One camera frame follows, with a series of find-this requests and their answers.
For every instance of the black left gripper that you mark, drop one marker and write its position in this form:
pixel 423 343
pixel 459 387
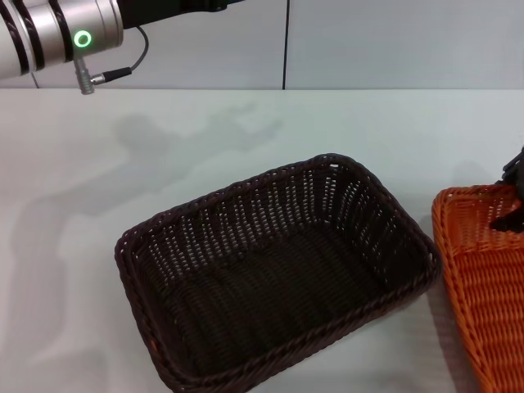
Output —
pixel 172 10

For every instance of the orange wicker basket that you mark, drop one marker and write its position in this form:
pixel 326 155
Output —
pixel 487 294

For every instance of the dark brown wicker basket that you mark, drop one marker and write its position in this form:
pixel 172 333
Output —
pixel 278 278

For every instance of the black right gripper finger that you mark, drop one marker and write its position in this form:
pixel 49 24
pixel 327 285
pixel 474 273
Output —
pixel 509 223
pixel 516 168

